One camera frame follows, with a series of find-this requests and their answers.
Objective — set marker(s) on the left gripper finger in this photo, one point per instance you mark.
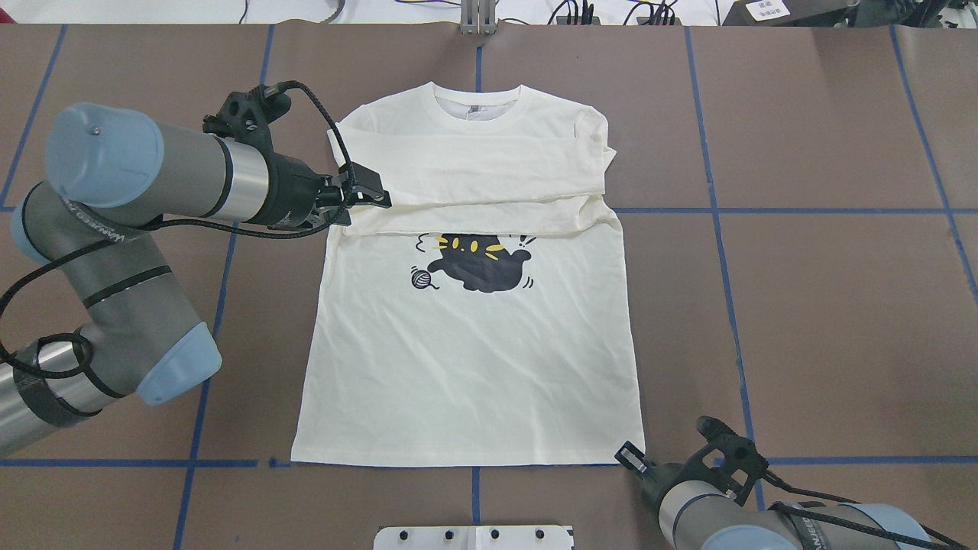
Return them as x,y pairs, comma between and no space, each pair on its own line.
352,200

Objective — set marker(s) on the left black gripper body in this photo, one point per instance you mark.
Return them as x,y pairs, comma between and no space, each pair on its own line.
293,191

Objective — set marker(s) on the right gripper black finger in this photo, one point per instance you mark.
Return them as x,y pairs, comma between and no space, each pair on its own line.
632,458

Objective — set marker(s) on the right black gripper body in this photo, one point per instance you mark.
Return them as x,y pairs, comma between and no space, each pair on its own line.
663,475

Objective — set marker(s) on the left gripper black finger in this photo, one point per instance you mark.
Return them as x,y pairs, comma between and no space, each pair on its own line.
360,182

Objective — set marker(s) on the cream long-sleeve cat shirt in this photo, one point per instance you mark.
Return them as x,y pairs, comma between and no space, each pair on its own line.
483,319

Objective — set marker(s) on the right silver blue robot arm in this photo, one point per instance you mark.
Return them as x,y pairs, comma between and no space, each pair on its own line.
701,504

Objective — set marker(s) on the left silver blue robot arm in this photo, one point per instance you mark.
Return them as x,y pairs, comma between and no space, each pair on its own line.
113,176

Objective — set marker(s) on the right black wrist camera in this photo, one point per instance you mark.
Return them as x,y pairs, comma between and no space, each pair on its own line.
728,461

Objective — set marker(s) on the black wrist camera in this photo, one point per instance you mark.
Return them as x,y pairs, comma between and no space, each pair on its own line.
728,461
246,117

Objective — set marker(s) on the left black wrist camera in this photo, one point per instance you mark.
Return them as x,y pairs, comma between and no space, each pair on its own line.
246,117

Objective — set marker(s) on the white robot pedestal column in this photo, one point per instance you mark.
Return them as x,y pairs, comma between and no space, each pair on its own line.
476,537

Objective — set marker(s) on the aluminium frame post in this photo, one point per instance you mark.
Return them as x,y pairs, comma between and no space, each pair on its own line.
478,17

